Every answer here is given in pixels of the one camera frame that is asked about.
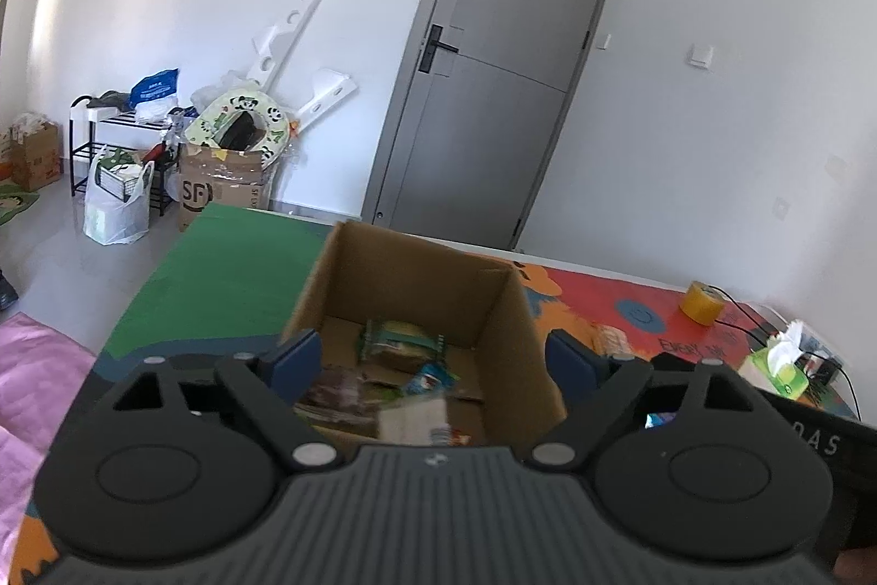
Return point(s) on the panda print toilet seat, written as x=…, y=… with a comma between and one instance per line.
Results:
x=209, y=129

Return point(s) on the tall white holed board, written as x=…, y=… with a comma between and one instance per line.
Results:
x=291, y=33

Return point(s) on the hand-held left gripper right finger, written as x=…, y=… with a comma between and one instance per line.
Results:
x=572, y=360

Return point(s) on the green floor mat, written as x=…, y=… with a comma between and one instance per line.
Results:
x=14, y=204

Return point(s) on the black shoe rack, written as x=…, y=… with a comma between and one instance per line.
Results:
x=74, y=146

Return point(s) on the white light switch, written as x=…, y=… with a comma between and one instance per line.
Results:
x=700, y=55

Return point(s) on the dark purple snack packet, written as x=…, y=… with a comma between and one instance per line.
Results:
x=336, y=394

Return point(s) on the cartoon cat table mat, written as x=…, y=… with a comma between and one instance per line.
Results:
x=233, y=283

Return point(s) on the orange printed cardboard box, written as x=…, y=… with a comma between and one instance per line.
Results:
x=38, y=160

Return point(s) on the green white snack packet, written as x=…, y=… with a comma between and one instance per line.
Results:
x=401, y=345

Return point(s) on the clear plastic bag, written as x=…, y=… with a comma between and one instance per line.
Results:
x=209, y=95

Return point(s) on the white power strip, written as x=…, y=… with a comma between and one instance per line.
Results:
x=815, y=345

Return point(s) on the blue plastic bag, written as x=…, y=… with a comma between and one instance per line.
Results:
x=154, y=90

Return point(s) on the grey door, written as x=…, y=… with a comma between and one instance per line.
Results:
x=493, y=112

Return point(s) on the yellow tape roll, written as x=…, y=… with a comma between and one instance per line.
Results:
x=704, y=302

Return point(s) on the green white tissue box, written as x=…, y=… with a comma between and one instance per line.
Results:
x=774, y=372

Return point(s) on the black charger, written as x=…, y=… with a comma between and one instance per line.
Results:
x=825, y=371

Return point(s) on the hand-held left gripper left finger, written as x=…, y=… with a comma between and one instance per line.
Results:
x=294, y=362

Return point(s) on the pink blanket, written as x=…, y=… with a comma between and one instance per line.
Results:
x=34, y=379

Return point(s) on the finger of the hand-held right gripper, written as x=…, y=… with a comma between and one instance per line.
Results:
x=675, y=364

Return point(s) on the white plastic bag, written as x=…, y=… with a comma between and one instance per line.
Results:
x=109, y=222

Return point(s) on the short white holed board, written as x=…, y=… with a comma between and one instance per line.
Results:
x=332, y=86

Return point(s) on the taped brown cardboard box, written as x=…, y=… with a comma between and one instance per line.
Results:
x=219, y=191

